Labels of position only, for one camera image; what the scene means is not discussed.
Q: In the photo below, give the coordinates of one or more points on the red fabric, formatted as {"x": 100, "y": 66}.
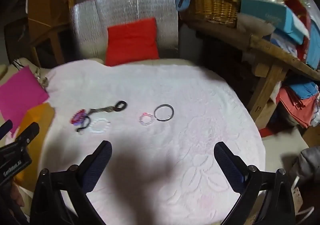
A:
{"x": 300, "y": 9}

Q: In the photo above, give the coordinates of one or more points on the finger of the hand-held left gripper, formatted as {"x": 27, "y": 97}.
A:
{"x": 28, "y": 134}
{"x": 6, "y": 127}

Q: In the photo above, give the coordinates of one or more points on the grey cloth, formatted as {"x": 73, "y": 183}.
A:
{"x": 310, "y": 165}

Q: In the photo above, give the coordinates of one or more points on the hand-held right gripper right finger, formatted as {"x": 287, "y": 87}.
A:
{"x": 226, "y": 165}

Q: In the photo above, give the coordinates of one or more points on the white soft pad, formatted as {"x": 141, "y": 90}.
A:
{"x": 252, "y": 24}

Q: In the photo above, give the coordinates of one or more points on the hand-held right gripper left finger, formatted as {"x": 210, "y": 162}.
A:
{"x": 98, "y": 165}

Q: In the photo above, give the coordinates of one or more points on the coral cloth pile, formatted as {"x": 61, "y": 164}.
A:
{"x": 300, "y": 112}

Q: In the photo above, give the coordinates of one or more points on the black bangle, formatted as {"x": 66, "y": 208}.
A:
{"x": 155, "y": 116}

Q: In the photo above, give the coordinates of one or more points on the wooden side table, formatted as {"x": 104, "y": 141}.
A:
{"x": 270, "y": 49}

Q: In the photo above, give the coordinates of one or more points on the wooden frame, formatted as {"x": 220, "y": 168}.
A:
{"x": 42, "y": 9}

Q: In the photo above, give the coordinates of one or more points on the pale pink embossed towel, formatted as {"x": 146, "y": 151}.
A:
{"x": 175, "y": 144}

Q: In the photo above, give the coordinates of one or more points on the red cushion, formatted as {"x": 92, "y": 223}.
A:
{"x": 132, "y": 42}

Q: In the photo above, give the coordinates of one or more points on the silver foil insulation mat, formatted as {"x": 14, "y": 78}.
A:
{"x": 100, "y": 12}

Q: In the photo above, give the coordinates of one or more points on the teal cardboard box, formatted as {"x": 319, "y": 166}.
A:
{"x": 267, "y": 12}

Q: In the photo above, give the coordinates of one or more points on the wicker basket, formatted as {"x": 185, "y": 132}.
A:
{"x": 210, "y": 7}

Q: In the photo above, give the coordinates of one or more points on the orange paper sheet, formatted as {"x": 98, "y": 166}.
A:
{"x": 37, "y": 117}

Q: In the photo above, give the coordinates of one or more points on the folded blue cloth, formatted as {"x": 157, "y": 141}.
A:
{"x": 302, "y": 89}

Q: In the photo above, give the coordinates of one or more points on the pink paper sheet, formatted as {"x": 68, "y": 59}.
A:
{"x": 20, "y": 94}

